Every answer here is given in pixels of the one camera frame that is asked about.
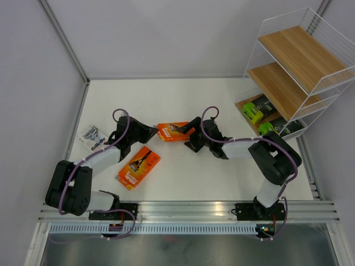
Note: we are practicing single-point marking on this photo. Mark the orange razor box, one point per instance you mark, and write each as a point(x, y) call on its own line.
point(140, 165)
point(172, 132)

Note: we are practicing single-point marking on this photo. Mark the white slotted cable duct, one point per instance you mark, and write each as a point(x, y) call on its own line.
point(160, 228)

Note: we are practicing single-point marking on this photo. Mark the white Gillette razor pack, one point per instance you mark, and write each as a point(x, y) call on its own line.
point(92, 138)

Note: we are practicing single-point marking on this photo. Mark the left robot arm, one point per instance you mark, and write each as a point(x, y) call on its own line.
point(70, 190)

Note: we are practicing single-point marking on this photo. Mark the black green razor box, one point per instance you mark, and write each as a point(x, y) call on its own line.
point(287, 130)
point(258, 109)

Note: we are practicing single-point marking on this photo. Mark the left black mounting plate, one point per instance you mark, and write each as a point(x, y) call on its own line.
point(122, 212)

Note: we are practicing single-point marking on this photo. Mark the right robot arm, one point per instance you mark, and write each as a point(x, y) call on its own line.
point(275, 158)

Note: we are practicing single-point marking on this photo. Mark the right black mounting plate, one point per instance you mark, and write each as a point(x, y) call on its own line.
point(245, 212)

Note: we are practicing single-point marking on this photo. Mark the black mounting plate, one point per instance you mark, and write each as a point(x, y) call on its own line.
point(245, 212)
point(122, 212)

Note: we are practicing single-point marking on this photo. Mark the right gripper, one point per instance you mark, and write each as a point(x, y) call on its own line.
point(194, 146)

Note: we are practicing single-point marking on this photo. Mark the aluminium corner frame post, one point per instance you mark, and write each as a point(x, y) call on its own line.
point(54, 22)

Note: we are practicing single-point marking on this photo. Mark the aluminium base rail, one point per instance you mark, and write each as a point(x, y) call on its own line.
point(220, 212)

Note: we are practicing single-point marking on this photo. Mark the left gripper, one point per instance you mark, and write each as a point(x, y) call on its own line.
point(148, 132)

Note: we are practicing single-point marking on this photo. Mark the white wire wooden shelf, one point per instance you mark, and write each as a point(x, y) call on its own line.
point(300, 63)

